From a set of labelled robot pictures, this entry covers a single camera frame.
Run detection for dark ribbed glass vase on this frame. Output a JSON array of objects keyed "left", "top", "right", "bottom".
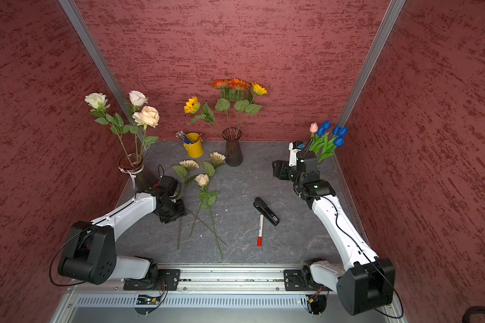
[{"left": 222, "top": 127, "right": 243, "bottom": 167}]

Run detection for red glass vase with ribbon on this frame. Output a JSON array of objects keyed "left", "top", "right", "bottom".
[{"left": 119, "top": 153, "right": 159, "bottom": 192}]

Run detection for aluminium corner profile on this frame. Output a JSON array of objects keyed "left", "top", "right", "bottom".
[
  {"left": 59, "top": 0, "right": 136, "bottom": 135},
  {"left": 337, "top": 0, "right": 406, "bottom": 127}
]

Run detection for orange gerbera flower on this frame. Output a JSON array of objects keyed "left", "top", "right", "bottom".
[
  {"left": 228, "top": 77, "right": 251, "bottom": 130},
  {"left": 212, "top": 79, "right": 232, "bottom": 127}
]

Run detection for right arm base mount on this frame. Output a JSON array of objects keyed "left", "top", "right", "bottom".
[{"left": 283, "top": 269, "right": 312, "bottom": 292}]

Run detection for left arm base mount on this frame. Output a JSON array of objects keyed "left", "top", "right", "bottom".
[{"left": 123, "top": 269, "right": 181, "bottom": 292}]

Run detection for aluminium corner profile left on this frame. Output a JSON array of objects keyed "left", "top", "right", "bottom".
[{"left": 59, "top": 0, "right": 136, "bottom": 135}]

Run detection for yellow sunflower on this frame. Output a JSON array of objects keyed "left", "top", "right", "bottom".
[
  {"left": 184, "top": 96, "right": 215, "bottom": 125},
  {"left": 245, "top": 83, "right": 268, "bottom": 115}
]

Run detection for aluminium front rail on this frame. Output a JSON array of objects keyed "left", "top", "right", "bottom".
[{"left": 70, "top": 264, "right": 348, "bottom": 296}]

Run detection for pale pink rose flower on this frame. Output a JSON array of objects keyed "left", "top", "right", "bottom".
[{"left": 129, "top": 105, "right": 160, "bottom": 162}]

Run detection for aluminium corner profile right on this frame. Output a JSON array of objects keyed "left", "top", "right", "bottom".
[{"left": 337, "top": 0, "right": 406, "bottom": 127}]

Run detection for white rose flower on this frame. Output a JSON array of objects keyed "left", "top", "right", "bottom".
[{"left": 84, "top": 92, "right": 131, "bottom": 157}]

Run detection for yellow metal pen bucket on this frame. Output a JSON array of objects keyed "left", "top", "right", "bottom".
[{"left": 184, "top": 133, "right": 203, "bottom": 159}]

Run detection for black stapler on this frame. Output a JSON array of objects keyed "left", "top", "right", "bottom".
[{"left": 253, "top": 197, "right": 280, "bottom": 226}]

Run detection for red capped white marker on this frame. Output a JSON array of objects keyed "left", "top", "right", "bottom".
[{"left": 257, "top": 214, "right": 264, "bottom": 247}]

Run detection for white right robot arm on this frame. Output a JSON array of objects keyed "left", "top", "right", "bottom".
[{"left": 272, "top": 149, "right": 396, "bottom": 315}]

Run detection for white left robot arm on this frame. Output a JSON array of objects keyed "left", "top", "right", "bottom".
[{"left": 57, "top": 176, "right": 187, "bottom": 290}]

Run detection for blue tulip flower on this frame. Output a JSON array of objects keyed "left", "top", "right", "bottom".
[
  {"left": 328, "top": 125, "right": 341, "bottom": 145},
  {"left": 310, "top": 126, "right": 327, "bottom": 154},
  {"left": 317, "top": 121, "right": 331, "bottom": 141},
  {"left": 317, "top": 137, "right": 344, "bottom": 164},
  {"left": 339, "top": 127, "right": 348, "bottom": 138}
]

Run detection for pens in bucket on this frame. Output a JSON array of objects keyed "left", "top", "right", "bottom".
[{"left": 176, "top": 131, "right": 195, "bottom": 145}]

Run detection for pink tulip bud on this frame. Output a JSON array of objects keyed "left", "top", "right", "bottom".
[{"left": 309, "top": 122, "right": 319, "bottom": 150}]

